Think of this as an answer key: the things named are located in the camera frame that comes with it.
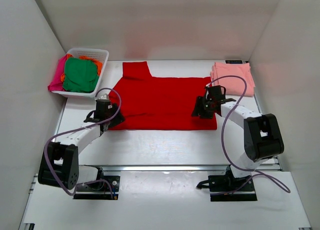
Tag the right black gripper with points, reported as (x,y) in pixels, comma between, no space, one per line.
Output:
(198,110)

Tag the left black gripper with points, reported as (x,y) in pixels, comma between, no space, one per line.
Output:
(119,118)

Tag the red t shirt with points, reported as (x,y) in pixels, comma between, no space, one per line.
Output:
(158,103)

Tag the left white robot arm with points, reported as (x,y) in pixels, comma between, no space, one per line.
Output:
(60,166)

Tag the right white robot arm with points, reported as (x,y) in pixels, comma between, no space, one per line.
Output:
(261,133)

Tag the folded pink t shirt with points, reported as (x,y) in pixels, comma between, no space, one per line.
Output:
(231,77)

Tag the orange t shirt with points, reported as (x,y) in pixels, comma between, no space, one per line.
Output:
(98,64)

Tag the green t shirt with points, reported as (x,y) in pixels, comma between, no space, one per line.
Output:
(80,75)

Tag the white plastic basket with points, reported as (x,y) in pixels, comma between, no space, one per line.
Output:
(98,54)

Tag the magenta t shirt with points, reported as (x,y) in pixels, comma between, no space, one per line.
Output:
(56,83)

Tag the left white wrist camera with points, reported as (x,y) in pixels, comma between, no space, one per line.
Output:
(103,98)

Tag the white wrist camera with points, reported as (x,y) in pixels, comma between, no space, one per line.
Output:
(208,85)
(103,98)

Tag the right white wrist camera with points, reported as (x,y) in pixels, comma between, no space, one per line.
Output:
(208,85)

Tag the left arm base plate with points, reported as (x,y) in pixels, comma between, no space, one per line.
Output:
(100,190)

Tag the aluminium table rail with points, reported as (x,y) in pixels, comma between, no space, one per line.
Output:
(160,168)

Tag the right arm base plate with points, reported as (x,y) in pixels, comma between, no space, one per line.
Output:
(227,188)

